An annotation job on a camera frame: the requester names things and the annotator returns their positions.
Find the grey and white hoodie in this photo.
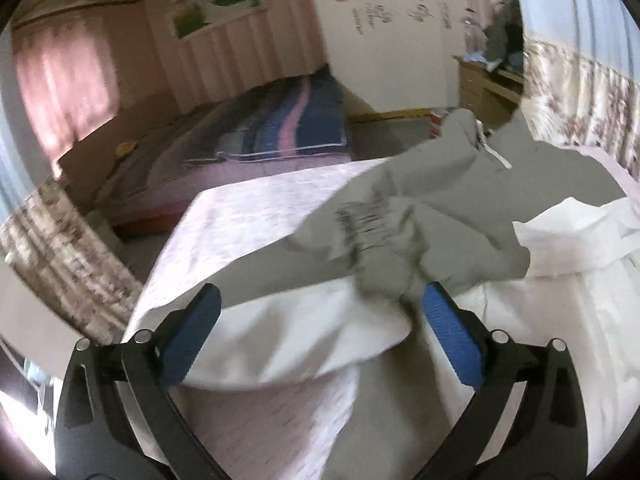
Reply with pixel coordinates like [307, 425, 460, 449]
[182, 107, 640, 480]

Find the green landscape wall painting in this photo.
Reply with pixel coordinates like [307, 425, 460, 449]
[171, 0, 265, 41]

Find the low brown wooden bed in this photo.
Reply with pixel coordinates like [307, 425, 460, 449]
[59, 71, 357, 233]

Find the blue curtain with floral hem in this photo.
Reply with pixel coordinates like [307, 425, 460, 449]
[512, 0, 640, 181]
[0, 110, 143, 333]

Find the pile of clothes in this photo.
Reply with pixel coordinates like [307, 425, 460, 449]
[462, 0, 525, 73]

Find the bed with pink floral sheet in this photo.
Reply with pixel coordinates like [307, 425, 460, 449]
[122, 145, 640, 480]

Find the wooden desk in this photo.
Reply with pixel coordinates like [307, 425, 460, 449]
[452, 55, 525, 128]

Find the black script wall decal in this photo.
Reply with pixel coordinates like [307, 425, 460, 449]
[350, 1, 453, 36]

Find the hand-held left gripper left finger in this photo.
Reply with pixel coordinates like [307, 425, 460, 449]
[55, 283, 222, 480]

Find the striped blue pink quilt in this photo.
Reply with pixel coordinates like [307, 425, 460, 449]
[185, 71, 357, 165]

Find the pink window curtain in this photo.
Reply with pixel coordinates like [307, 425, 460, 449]
[12, 12, 123, 161]

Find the yellow black floor strip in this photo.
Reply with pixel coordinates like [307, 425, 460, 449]
[349, 106, 432, 122]

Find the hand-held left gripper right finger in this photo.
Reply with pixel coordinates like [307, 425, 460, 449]
[415, 281, 589, 480]

